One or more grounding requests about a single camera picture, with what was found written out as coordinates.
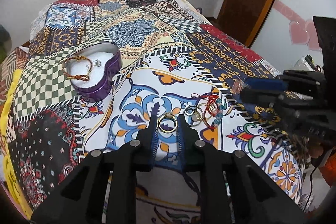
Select silver ring bangle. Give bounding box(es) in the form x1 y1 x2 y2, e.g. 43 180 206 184
183 105 203 127

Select gold ring bangle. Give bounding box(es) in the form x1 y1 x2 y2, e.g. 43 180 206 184
158 113 178 134

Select red string bracelet with beads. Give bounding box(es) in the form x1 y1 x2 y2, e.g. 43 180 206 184
191 92 225 131

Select braided orange red bracelet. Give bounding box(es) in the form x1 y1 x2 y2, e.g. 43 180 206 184
62 55 93 82

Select purple heart-shaped tin box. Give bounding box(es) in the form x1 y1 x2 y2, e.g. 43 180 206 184
63 42 122 102

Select silver charm trinket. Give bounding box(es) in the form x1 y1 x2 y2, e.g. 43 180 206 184
93 59 102 68

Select patchwork patterned bed cover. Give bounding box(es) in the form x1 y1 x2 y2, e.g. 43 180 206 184
1 0 304 211

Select yellow cloth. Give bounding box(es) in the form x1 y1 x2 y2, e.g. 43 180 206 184
1 69 33 220

